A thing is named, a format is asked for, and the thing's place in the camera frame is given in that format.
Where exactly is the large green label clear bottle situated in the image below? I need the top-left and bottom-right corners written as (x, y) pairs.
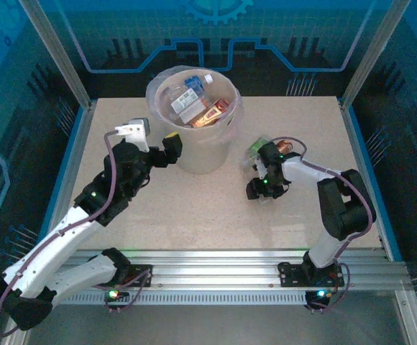
top-left (242, 134), bottom-right (272, 170)

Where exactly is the red gold label tea bottle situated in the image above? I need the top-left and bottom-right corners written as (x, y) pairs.
top-left (186, 97), bottom-right (232, 129)

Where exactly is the large clear plastic bottle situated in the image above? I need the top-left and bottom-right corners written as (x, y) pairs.
top-left (167, 88), bottom-right (209, 125)

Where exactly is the blue label bottle white cap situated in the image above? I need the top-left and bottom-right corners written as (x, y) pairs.
top-left (161, 73), bottom-right (215, 100)

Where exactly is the white plastic bin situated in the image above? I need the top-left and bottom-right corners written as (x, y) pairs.
top-left (145, 66), bottom-right (245, 175)

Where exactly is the crushed copper coffee bottle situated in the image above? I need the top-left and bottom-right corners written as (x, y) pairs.
top-left (273, 139), bottom-right (298, 155)

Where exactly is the blue table edge strip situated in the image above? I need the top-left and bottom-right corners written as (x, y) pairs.
top-left (32, 103), bottom-right (89, 262)
top-left (339, 102), bottom-right (405, 262)

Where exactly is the right controller board green light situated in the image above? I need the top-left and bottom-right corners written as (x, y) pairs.
top-left (304, 287), bottom-right (339, 305)

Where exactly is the controller board green light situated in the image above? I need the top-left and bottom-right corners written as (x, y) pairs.
top-left (104, 285), bottom-right (130, 303)
top-left (304, 287), bottom-right (339, 305)

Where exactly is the left controller board green light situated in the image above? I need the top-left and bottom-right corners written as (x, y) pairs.
top-left (104, 285), bottom-right (130, 303)

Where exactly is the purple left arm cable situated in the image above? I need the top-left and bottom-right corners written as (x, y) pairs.
top-left (0, 131), bottom-right (154, 339)

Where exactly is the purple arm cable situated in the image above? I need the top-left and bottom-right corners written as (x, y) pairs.
top-left (0, 131), bottom-right (154, 339)
top-left (267, 135), bottom-right (375, 313)

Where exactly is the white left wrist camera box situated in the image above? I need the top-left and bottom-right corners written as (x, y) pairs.
top-left (114, 117), bottom-right (150, 154)

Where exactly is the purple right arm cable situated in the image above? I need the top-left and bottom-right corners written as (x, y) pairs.
top-left (267, 135), bottom-right (375, 313)

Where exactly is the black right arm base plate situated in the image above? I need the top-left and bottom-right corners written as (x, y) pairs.
top-left (277, 261), bottom-right (352, 288)

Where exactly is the aluminium frame rail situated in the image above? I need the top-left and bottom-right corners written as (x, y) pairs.
top-left (60, 249), bottom-right (411, 293)

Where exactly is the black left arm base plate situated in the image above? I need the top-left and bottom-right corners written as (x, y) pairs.
top-left (120, 264), bottom-right (155, 288)

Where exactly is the white slotted cable duct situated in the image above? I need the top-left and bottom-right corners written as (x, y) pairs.
top-left (55, 291), bottom-right (375, 306)

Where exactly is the aluminium frame post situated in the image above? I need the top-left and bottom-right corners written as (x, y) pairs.
top-left (339, 0), bottom-right (413, 112)
top-left (17, 0), bottom-right (96, 111)

